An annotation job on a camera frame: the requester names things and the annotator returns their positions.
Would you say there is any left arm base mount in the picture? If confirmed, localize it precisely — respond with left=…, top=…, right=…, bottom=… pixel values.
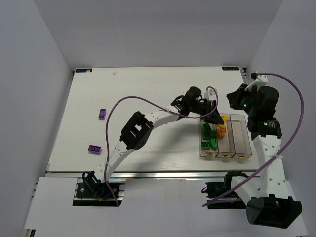
left=73, top=180, right=125, bottom=207

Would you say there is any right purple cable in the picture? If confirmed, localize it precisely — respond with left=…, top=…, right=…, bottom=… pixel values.
left=201, top=71, right=305, bottom=208

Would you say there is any right blue table label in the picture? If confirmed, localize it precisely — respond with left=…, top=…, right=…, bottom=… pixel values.
left=222, top=66, right=239, bottom=71

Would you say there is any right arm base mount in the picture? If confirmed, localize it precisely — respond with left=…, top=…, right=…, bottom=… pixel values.
left=201, top=182, right=246, bottom=210

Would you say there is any middle clear container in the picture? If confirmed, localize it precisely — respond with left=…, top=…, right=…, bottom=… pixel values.
left=217, top=114, right=235, bottom=158

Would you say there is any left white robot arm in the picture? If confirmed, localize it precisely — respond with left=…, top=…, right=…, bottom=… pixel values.
left=82, top=86, right=224, bottom=198

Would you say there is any blue table label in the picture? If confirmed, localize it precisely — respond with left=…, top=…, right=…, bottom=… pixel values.
left=75, top=68, right=92, bottom=73
left=222, top=66, right=239, bottom=71

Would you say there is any purple lego brick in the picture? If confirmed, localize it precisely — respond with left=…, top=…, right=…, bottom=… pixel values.
left=98, top=109, right=107, bottom=120
left=88, top=145, right=102, bottom=155

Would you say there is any yellow lego brick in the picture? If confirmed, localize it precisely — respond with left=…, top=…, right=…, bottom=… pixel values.
left=221, top=115, right=229, bottom=125

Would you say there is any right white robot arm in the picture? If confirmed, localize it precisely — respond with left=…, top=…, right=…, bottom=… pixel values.
left=224, top=84, right=302, bottom=229

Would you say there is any purple cable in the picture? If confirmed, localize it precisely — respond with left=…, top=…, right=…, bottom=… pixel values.
left=201, top=71, right=305, bottom=208
left=103, top=86, right=220, bottom=207

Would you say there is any small green lego top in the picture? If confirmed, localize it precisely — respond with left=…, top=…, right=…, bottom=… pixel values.
left=209, top=130, right=216, bottom=138

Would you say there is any left clear container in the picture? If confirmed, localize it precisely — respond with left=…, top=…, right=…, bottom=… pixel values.
left=199, top=120, right=219, bottom=157

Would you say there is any right clear container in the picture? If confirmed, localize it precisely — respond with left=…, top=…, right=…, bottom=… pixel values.
left=230, top=114, right=252, bottom=160

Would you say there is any left blue table label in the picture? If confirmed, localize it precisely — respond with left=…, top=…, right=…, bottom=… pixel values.
left=75, top=68, right=92, bottom=73

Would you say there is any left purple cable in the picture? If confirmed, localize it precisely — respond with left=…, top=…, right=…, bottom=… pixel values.
left=103, top=86, right=220, bottom=207

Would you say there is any clear container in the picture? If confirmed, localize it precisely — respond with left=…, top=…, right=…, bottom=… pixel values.
left=217, top=114, right=235, bottom=158
left=199, top=120, right=219, bottom=157
left=230, top=114, right=252, bottom=160

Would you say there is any orange oval lego piece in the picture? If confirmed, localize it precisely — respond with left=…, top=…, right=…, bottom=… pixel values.
left=216, top=124, right=227, bottom=139

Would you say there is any green lego brick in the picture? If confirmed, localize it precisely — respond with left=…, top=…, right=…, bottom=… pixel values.
left=201, top=141, right=211, bottom=150
left=202, top=132, right=210, bottom=140
left=202, top=123, right=212, bottom=132

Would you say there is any aluminium table rail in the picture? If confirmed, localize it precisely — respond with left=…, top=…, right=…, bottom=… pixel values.
left=45, top=171, right=228, bottom=179

